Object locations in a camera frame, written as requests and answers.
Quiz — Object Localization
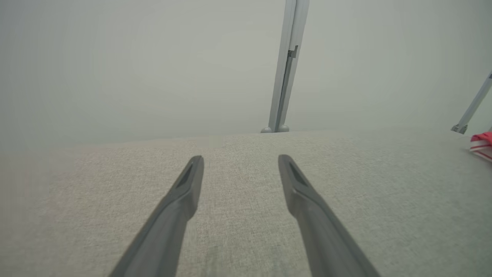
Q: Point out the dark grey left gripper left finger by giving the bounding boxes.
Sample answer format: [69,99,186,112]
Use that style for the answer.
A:
[109,155,204,277]

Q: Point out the grey slanted partition post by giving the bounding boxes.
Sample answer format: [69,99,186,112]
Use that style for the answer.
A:
[451,72,492,134]

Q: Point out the grey partition post round feet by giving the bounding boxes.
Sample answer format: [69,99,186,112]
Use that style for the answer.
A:
[261,0,310,133]

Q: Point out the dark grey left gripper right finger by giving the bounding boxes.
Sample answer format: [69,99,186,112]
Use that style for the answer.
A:
[278,154,381,277]

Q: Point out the red Bulls 23 jersey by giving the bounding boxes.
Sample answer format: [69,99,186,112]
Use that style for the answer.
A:
[470,132,492,162]

